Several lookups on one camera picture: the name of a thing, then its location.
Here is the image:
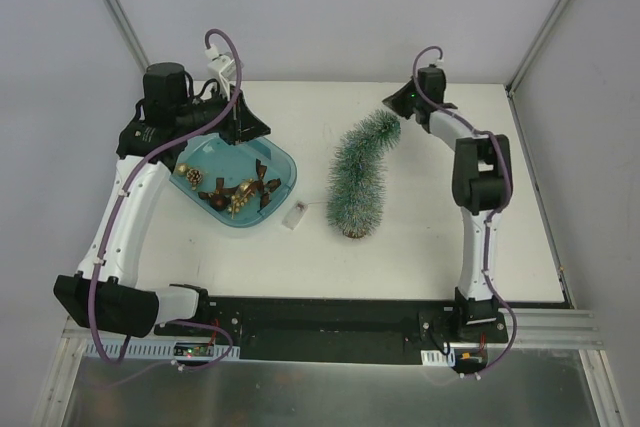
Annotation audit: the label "clear battery box fairy lights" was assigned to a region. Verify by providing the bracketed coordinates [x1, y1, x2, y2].
[282, 201, 308, 230]

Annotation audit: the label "brown ribbon bow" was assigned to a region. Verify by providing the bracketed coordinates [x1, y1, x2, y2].
[198, 160, 281, 212]

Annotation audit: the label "frosted pine cone ornament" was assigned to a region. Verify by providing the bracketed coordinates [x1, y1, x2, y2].
[185, 168, 204, 189]

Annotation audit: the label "right aluminium corner post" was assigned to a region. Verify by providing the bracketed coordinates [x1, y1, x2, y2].
[505, 0, 573, 98]

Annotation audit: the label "aluminium corner post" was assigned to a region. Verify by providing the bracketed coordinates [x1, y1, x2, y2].
[102, 0, 150, 72]
[505, 0, 573, 98]

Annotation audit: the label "gold berry sprig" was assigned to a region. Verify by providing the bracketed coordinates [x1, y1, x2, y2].
[227, 178, 257, 218]

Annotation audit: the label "teal transparent plastic bin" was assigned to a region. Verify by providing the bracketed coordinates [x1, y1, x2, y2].
[170, 134, 298, 230]

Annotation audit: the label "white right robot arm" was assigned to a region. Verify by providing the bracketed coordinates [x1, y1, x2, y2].
[383, 64, 513, 343]

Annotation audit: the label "right controller board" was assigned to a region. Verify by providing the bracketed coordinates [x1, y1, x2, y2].
[420, 348, 488, 368]

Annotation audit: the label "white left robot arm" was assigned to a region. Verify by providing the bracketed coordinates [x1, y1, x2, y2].
[53, 54, 271, 338]

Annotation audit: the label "left aluminium corner post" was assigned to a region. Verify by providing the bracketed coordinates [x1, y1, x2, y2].
[102, 0, 150, 72]

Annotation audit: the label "brown matte ball ornament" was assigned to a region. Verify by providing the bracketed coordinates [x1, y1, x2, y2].
[209, 194, 230, 212]

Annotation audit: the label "controller board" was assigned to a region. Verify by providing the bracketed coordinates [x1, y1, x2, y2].
[84, 339, 241, 361]
[420, 348, 488, 368]

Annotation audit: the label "small frosted green christmas tree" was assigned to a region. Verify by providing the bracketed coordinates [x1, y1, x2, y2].
[326, 109, 401, 239]

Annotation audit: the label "gold glitter ball ornament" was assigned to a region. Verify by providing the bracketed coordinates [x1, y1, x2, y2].
[174, 163, 190, 176]

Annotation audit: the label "left controller board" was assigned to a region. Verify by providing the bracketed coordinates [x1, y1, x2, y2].
[84, 339, 241, 361]

